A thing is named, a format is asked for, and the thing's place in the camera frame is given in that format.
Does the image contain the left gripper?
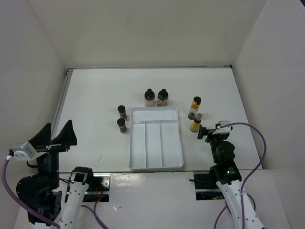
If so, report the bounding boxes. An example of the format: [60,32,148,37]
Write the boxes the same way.
[28,118,77,188]

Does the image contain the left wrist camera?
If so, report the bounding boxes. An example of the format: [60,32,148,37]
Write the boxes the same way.
[9,141,37,161]

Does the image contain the tall gold-banded bottle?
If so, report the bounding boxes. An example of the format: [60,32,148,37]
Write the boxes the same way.
[188,96,201,120]

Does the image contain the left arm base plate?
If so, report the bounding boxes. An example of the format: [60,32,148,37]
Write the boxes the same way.
[59,167,111,203]

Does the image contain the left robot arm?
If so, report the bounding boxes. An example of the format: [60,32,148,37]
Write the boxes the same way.
[12,120,95,229]

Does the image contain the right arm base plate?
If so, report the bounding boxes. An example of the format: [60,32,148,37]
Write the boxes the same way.
[189,171,224,201]

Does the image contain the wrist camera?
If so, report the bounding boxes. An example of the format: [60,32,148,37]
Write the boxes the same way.
[9,141,37,161]
[213,121,232,135]

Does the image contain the small dark spice jar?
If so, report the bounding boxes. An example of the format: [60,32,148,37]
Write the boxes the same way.
[117,118,127,133]
[117,105,127,120]

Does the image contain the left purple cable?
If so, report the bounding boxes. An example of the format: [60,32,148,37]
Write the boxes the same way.
[1,156,60,229]

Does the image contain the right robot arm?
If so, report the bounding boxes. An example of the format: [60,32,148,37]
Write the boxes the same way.
[197,121,265,229]

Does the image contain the brown-filled jar black cap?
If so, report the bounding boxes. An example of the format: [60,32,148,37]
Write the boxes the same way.
[157,89,169,106]

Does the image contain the small yellow-label bottle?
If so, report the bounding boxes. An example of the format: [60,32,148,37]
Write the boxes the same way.
[190,113,203,132]

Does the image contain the white plastic organizer tray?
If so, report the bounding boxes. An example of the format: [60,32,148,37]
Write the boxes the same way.
[129,106,184,172]

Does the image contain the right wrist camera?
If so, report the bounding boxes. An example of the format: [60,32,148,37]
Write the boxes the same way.
[213,121,232,135]

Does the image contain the white-filled jar black cap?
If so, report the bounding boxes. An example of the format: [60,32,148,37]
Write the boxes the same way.
[144,88,155,107]

